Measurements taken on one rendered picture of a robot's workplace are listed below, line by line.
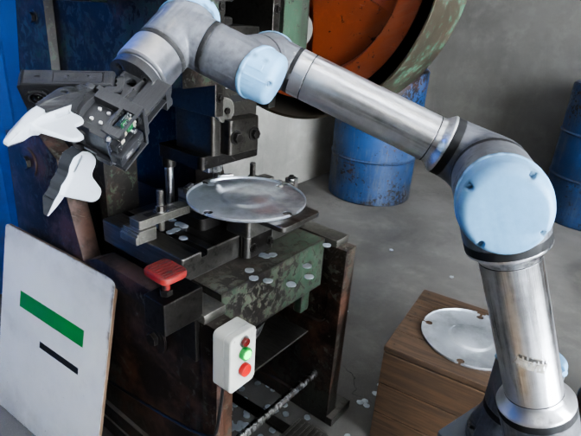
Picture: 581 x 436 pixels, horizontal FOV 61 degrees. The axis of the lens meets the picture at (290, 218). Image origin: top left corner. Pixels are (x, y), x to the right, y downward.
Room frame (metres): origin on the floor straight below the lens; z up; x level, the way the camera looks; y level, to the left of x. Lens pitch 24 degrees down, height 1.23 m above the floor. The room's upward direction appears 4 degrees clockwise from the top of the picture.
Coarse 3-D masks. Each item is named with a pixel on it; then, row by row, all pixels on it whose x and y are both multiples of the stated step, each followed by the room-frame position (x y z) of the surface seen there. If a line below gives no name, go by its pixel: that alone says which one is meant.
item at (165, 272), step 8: (152, 264) 0.81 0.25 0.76; (160, 264) 0.81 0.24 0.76; (168, 264) 0.81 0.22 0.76; (176, 264) 0.81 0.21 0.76; (144, 272) 0.79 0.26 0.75; (152, 272) 0.78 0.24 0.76; (160, 272) 0.78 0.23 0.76; (168, 272) 0.78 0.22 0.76; (176, 272) 0.78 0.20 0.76; (184, 272) 0.79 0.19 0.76; (160, 280) 0.76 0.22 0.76; (168, 280) 0.76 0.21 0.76; (176, 280) 0.77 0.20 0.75; (168, 288) 0.79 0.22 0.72
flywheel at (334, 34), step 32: (320, 0) 1.47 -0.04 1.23; (352, 0) 1.41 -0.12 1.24; (384, 0) 1.35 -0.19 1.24; (416, 0) 1.26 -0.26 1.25; (320, 32) 1.46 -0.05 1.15; (352, 32) 1.40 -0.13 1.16; (384, 32) 1.30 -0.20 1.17; (416, 32) 1.30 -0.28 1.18; (352, 64) 1.35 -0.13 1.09; (384, 64) 1.30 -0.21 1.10; (288, 96) 1.48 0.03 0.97
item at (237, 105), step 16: (224, 16) 1.18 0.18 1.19; (240, 32) 1.15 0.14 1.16; (256, 32) 1.20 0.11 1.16; (224, 96) 1.12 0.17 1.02; (240, 96) 1.16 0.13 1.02; (176, 112) 1.16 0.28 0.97; (192, 112) 1.13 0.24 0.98; (224, 112) 1.10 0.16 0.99; (240, 112) 1.16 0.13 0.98; (176, 128) 1.16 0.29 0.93; (192, 128) 1.13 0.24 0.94; (208, 128) 1.09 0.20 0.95; (224, 128) 1.10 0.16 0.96; (240, 128) 1.12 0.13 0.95; (256, 128) 1.16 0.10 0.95; (176, 144) 1.16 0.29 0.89; (192, 144) 1.13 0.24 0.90; (208, 144) 1.09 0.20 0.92; (224, 144) 1.10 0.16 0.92; (240, 144) 1.12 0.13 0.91; (256, 144) 1.16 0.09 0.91
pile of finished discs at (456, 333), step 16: (432, 320) 1.29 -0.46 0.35; (448, 320) 1.30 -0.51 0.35; (464, 320) 1.30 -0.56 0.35; (480, 320) 1.31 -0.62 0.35; (432, 336) 1.21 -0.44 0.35; (448, 336) 1.22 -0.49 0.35; (464, 336) 1.21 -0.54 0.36; (480, 336) 1.22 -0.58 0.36; (448, 352) 1.14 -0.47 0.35; (464, 352) 1.14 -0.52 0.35; (480, 352) 1.15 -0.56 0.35; (480, 368) 1.07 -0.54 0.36
